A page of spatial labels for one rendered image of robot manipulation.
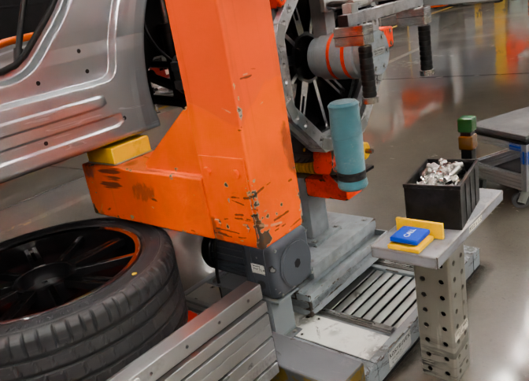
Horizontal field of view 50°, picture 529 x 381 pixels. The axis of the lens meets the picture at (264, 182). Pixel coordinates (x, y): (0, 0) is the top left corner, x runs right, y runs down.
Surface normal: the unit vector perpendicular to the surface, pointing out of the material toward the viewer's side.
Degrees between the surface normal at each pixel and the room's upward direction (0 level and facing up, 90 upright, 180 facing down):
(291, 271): 90
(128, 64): 90
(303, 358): 0
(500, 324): 0
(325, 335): 0
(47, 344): 90
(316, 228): 90
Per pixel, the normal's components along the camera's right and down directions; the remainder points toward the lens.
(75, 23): 0.76, 0.09
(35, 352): 0.28, 0.26
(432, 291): -0.63, 0.35
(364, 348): -0.16, -0.93
